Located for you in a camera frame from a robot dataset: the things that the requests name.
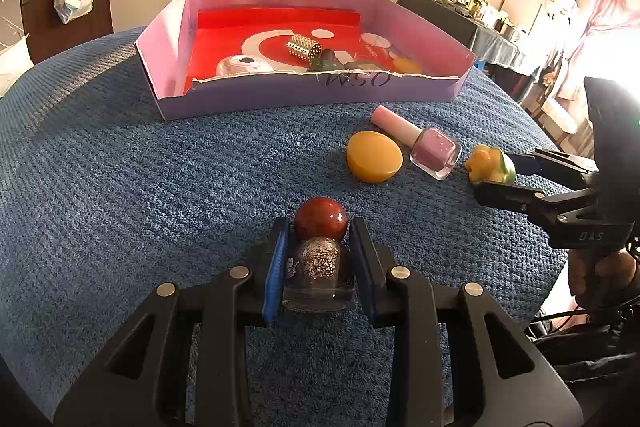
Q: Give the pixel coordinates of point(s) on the person's right hand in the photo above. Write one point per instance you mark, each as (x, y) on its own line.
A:
(582, 274)

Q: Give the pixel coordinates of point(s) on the clear-lidded small jar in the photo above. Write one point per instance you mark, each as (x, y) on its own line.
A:
(376, 41)

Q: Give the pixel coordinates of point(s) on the pink nail polish bottle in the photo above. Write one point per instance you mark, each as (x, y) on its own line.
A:
(432, 149)

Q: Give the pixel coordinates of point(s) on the glitter nail polish bottle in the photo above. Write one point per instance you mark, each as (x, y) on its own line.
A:
(320, 257)

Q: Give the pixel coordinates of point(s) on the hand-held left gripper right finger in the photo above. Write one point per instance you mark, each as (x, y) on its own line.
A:
(361, 267)

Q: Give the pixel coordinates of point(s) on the blue knitted blanket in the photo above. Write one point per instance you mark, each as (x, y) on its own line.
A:
(125, 187)

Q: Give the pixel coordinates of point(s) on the dark side table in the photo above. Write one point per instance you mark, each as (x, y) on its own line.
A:
(450, 22)

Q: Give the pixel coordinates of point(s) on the gold studded cylinder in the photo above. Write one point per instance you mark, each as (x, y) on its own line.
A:
(302, 45)

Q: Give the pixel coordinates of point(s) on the pink cardboard box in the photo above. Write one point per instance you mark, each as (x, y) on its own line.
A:
(260, 94)

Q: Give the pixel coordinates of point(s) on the black nail polish bottle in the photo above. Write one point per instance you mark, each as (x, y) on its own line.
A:
(327, 59)

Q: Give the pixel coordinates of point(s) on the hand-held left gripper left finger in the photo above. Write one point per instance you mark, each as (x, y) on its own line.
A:
(277, 267)

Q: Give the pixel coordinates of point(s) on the white bedding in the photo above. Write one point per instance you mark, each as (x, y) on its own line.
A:
(12, 62)

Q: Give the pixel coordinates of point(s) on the pink curtain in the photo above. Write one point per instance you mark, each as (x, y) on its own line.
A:
(605, 22)

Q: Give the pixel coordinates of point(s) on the yellow green rubber toy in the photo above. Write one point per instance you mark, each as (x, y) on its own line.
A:
(487, 163)

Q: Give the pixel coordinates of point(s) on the pink white oval device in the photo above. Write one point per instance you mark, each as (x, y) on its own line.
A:
(245, 66)

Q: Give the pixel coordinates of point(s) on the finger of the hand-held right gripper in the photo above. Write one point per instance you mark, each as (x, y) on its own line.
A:
(555, 163)
(515, 198)

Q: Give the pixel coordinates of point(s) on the yellow round soap disc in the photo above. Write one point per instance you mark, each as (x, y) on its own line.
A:
(375, 156)

